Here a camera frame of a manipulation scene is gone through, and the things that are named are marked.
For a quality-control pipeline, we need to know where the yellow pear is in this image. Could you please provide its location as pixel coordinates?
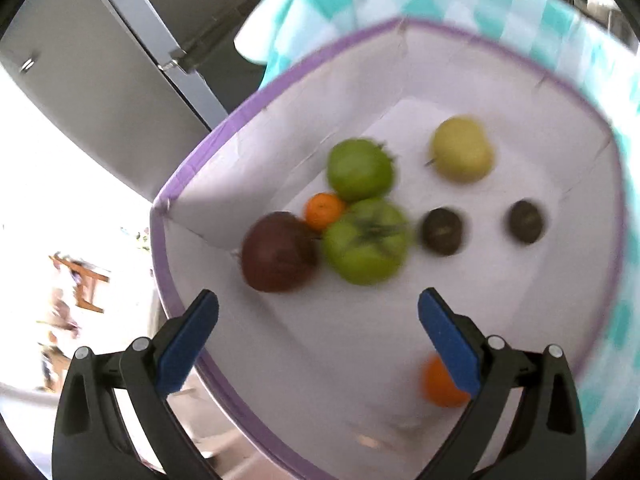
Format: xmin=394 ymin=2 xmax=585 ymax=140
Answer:
xmin=428 ymin=115 xmax=496 ymax=184

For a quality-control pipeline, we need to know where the large green apple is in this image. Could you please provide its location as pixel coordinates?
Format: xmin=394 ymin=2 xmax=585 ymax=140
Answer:
xmin=326 ymin=138 xmax=396 ymax=203

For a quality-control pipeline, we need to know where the orange tangerine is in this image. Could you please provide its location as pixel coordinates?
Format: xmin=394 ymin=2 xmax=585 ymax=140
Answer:
xmin=303 ymin=193 xmax=346 ymax=233
xmin=421 ymin=356 xmax=470 ymax=408

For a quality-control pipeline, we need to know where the wooden chair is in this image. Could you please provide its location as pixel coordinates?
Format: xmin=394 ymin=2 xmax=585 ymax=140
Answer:
xmin=49 ymin=254 xmax=110 ymax=313

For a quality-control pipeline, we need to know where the grey refrigerator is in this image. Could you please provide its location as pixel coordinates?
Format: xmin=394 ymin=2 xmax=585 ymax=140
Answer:
xmin=1 ymin=0 xmax=264 ymax=199

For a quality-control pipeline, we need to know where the dark fruit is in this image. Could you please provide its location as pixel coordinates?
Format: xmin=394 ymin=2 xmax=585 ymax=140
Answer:
xmin=420 ymin=207 xmax=465 ymax=256
xmin=504 ymin=200 xmax=546 ymax=245

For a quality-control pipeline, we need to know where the dark red pomegranate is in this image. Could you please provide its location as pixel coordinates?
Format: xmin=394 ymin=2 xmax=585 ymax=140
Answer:
xmin=240 ymin=211 xmax=320 ymax=292

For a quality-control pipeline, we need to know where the teal white checkered tablecloth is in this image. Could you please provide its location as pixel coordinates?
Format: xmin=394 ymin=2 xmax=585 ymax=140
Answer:
xmin=234 ymin=0 xmax=639 ymax=479

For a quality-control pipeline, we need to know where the purple fabric storage box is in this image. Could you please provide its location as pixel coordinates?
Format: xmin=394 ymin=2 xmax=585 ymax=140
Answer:
xmin=151 ymin=18 xmax=630 ymax=479

